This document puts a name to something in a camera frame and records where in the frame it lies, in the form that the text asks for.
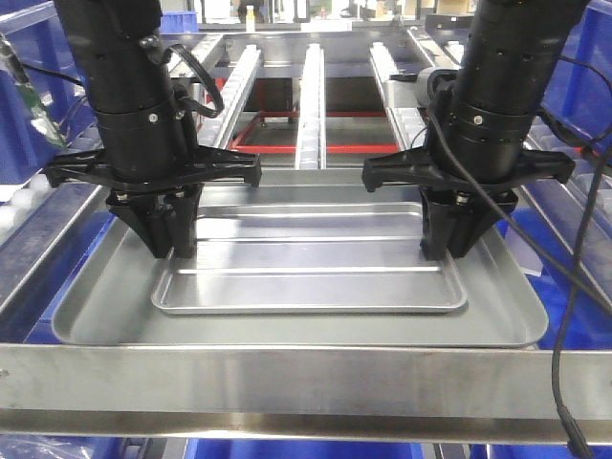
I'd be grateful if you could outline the blue bin upper right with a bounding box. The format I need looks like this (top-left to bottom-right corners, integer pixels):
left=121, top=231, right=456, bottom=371
left=542, top=1, right=611, bottom=140

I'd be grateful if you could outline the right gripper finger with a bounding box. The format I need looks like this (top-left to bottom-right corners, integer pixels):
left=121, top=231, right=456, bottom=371
left=420, top=190, right=457, bottom=260
left=448, top=198, right=501, bottom=258

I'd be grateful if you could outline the right-centre roller track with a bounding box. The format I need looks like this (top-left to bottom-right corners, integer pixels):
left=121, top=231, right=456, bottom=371
left=370, top=42, right=426, bottom=150

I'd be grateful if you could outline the red metal frame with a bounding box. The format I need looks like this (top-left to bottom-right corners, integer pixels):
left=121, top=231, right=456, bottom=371
left=229, top=76, right=397, bottom=159

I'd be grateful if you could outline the far left roller track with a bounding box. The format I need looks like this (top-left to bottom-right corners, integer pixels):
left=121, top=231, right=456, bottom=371
left=1, top=124, right=102, bottom=244

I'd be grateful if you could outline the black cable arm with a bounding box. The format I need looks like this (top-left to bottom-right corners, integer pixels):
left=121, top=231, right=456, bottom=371
left=138, top=35, right=226, bottom=120
left=423, top=55, right=612, bottom=459

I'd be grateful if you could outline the centre roller track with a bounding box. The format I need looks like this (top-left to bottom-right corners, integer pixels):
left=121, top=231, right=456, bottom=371
left=295, top=44, right=327, bottom=170

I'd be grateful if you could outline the small silver tray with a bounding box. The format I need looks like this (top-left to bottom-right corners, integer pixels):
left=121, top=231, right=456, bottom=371
left=151, top=202, right=468, bottom=315

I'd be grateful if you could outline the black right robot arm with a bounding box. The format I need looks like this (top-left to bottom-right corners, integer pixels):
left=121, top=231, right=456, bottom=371
left=362, top=1, right=587, bottom=260

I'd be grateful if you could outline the left-centre roller track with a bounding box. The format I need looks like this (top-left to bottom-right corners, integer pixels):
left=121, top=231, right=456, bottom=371
left=200, top=44, right=262, bottom=148

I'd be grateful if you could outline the steel front rail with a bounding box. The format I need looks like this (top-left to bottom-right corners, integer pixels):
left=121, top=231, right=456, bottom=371
left=0, top=342, right=612, bottom=444

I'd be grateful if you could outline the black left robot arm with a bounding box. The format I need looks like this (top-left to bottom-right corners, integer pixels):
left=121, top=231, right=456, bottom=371
left=44, top=1, right=262, bottom=258

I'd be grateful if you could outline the green circuit board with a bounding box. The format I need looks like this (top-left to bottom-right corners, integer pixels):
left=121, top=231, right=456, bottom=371
left=1, top=34, right=67, bottom=149

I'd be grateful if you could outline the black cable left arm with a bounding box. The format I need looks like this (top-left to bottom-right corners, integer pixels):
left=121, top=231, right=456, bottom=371
left=138, top=35, right=226, bottom=120

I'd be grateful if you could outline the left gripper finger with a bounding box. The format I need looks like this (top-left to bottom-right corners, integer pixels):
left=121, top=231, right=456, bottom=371
left=167, top=188, right=202, bottom=258
left=108, top=203, right=171, bottom=258

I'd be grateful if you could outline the blue bin upper left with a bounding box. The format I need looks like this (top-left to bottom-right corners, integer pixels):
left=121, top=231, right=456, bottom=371
left=1, top=1, right=94, bottom=185

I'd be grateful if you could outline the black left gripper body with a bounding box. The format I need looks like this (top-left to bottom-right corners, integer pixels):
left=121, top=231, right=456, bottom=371
left=43, top=143, right=262, bottom=215

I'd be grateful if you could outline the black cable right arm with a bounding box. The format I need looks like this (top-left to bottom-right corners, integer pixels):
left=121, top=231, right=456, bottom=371
left=423, top=55, right=612, bottom=459

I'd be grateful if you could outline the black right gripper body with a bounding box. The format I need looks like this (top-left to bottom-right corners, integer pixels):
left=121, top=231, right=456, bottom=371
left=361, top=142, right=575, bottom=215

